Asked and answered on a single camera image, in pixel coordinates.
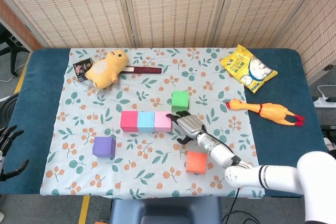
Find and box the yellow marshmallow bag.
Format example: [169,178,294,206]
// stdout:
[219,44,278,95]

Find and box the purple foam cube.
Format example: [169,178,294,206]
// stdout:
[92,136,117,159]

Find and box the long dark red box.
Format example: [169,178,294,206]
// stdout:
[121,66,162,74]

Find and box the small black printed box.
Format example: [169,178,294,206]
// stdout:
[72,57,95,82]

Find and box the black floor cable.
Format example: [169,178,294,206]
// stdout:
[223,209,260,224]

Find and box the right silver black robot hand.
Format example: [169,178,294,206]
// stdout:
[165,111,207,145]

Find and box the light blue foam cube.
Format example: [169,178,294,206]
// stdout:
[137,111,156,133]

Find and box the yellow rubber chicken toy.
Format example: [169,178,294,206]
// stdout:
[226,99,305,127]

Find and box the white power strip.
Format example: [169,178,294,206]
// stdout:
[313,97,336,109]

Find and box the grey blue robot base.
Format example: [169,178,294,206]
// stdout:
[109,197,223,224]

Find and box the black office chair base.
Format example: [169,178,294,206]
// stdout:
[0,28,32,77]

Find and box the light pink foam cube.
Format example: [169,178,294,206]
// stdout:
[154,111,173,133]

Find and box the floral print tablecloth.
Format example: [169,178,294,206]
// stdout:
[39,47,265,200]

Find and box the orange foam cube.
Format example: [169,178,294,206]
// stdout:
[185,151,208,174]

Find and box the black round drum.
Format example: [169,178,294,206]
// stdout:
[0,95,19,130]

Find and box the white plug cable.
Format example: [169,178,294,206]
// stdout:
[317,84,336,99]

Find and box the yellow plush animal toy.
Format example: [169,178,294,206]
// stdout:
[85,49,129,90]

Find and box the bamboo folding screen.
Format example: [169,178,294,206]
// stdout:
[0,0,336,83]

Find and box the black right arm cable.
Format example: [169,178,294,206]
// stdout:
[227,187,240,224]

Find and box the hot pink foam cube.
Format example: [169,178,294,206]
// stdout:
[120,111,139,132]

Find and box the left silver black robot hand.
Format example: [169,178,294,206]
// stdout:
[0,125,30,182]

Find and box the green foam cube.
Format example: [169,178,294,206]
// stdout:
[171,91,190,112]

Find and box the dark blue table cover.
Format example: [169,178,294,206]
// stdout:
[0,48,331,198]

